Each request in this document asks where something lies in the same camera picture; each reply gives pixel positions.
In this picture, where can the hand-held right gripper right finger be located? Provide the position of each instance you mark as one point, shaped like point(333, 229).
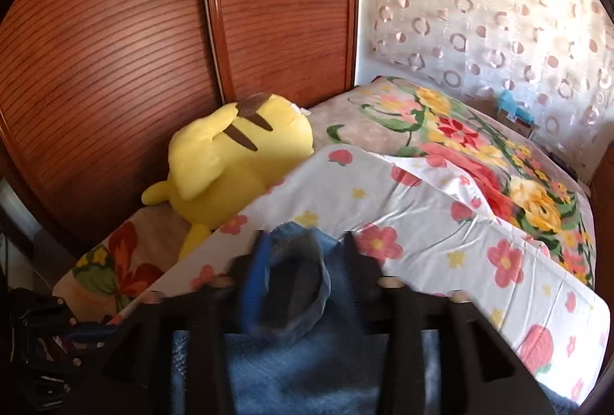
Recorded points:
point(359, 280)

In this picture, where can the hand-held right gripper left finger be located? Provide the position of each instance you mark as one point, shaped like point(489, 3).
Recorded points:
point(256, 280)

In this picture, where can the small cardboard box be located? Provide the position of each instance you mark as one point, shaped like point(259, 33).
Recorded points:
point(520, 127)

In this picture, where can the floral blanket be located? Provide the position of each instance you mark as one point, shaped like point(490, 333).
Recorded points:
point(455, 132)

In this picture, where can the blue denim pants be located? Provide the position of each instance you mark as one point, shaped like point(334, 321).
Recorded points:
point(297, 280)

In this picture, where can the circle-patterned sheer curtain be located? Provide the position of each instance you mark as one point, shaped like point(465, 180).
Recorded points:
point(479, 12)

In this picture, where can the white flower-print sheet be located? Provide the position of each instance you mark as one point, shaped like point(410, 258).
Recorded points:
point(431, 213)

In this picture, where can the wooden louvered wardrobe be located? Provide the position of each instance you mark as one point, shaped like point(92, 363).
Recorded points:
point(120, 36)

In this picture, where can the yellow plush toy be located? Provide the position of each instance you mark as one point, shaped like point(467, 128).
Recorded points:
point(230, 156)

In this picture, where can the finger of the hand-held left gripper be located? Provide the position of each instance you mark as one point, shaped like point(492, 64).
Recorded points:
point(93, 332)

